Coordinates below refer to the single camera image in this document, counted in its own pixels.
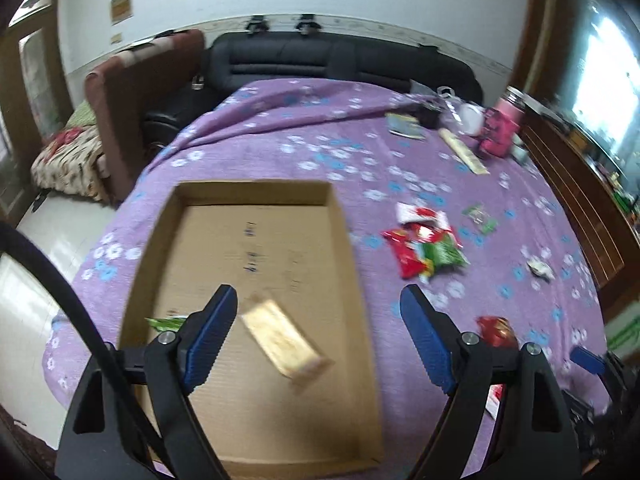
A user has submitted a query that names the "shallow cardboard box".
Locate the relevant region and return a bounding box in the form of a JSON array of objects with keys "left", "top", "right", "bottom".
[{"left": 117, "top": 178, "right": 383, "bottom": 478}]

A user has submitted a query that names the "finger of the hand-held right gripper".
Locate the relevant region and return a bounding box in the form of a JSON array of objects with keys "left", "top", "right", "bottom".
[{"left": 570, "top": 346, "right": 608, "bottom": 376}]

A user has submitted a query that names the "black cable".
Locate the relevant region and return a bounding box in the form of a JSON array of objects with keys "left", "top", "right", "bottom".
[{"left": 0, "top": 222, "right": 166, "bottom": 466}]

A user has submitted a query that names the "red packet with white print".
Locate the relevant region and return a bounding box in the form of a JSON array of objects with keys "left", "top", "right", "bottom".
[{"left": 400, "top": 222, "right": 453, "bottom": 246}]

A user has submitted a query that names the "small black object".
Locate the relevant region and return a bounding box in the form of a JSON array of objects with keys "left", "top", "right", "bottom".
[{"left": 415, "top": 100, "right": 441, "bottom": 128}]

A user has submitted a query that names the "pink bottle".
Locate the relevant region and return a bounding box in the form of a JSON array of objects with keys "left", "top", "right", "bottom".
[{"left": 477, "top": 85, "right": 526, "bottom": 158}]

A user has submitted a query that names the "wooden door with glass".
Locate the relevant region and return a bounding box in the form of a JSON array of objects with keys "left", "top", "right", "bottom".
[{"left": 0, "top": 0, "right": 73, "bottom": 221}]

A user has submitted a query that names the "silver green snack packet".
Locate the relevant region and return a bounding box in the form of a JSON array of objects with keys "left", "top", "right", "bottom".
[{"left": 527, "top": 256, "right": 556, "bottom": 281}]

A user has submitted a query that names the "purple floral tablecloth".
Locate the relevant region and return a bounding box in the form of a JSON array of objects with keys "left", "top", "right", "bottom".
[{"left": 42, "top": 78, "right": 613, "bottom": 480}]

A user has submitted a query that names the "white and green carton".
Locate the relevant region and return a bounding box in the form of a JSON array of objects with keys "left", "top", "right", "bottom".
[{"left": 605, "top": 310, "right": 640, "bottom": 356}]

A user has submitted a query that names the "yellow snack packet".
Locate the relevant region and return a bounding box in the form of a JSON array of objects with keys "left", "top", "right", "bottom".
[{"left": 240, "top": 297, "right": 335, "bottom": 381}]

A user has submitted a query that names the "floral blanket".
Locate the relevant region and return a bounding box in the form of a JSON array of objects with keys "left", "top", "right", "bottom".
[{"left": 31, "top": 100, "right": 113, "bottom": 203}]

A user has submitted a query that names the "television screen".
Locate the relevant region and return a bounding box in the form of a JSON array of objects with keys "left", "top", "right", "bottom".
[{"left": 570, "top": 0, "right": 640, "bottom": 146}]

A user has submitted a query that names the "brown armchair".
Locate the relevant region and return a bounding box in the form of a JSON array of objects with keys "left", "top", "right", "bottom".
[{"left": 84, "top": 29, "right": 206, "bottom": 206}]

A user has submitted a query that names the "black leather sofa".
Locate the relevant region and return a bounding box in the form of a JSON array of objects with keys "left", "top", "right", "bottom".
[{"left": 142, "top": 31, "right": 483, "bottom": 146}]

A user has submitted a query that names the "green twist candy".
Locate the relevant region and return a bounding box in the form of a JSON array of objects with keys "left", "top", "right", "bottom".
[{"left": 145, "top": 315, "right": 190, "bottom": 332}]

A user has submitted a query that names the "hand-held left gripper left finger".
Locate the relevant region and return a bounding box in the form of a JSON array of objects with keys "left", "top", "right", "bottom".
[{"left": 54, "top": 284, "right": 239, "bottom": 480}]

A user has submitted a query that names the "green booklet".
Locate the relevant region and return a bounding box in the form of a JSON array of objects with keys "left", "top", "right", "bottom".
[{"left": 386, "top": 112, "right": 426, "bottom": 140}]

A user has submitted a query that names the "dark red snack packet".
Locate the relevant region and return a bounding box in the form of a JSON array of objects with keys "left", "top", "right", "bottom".
[{"left": 475, "top": 316, "right": 520, "bottom": 350}]

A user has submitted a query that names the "small green candy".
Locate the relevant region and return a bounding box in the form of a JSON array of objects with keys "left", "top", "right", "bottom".
[{"left": 462, "top": 204, "right": 498, "bottom": 234}]

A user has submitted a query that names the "white cup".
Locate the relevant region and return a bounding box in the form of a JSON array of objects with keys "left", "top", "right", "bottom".
[{"left": 457, "top": 101, "right": 485, "bottom": 137}]

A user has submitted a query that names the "long yellow packet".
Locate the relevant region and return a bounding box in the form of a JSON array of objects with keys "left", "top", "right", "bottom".
[{"left": 439, "top": 128, "right": 490, "bottom": 176}]

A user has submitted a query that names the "bright red snack packet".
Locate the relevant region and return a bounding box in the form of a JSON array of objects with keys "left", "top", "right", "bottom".
[{"left": 381, "top": 227, "right": 436, "bottom": 281}]

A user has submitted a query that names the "yellow wall sign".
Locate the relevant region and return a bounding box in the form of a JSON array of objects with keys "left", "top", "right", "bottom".
[{"left": 110, "top": 0, "right": 134, "bottom": 26}]

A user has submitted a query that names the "wooden cabinet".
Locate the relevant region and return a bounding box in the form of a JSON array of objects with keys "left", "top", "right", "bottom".
[{"left": 520, "top": 105, "right": 640, "bottom": 311}]

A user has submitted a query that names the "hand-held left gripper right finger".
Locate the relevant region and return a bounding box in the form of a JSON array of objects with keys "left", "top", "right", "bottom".
[{"left": 399, "top": 284, "right": 583, "bottom": 480}]

